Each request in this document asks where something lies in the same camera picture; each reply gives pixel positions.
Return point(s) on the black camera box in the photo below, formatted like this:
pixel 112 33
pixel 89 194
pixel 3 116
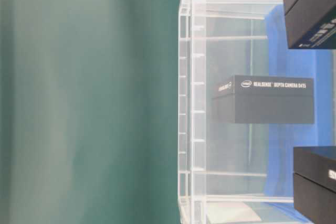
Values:
pixel 310 24
pixel 264 100
pixel 314 182

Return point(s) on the clear plastic storage case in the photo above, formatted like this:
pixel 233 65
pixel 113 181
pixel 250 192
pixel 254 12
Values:
pixel 222 167

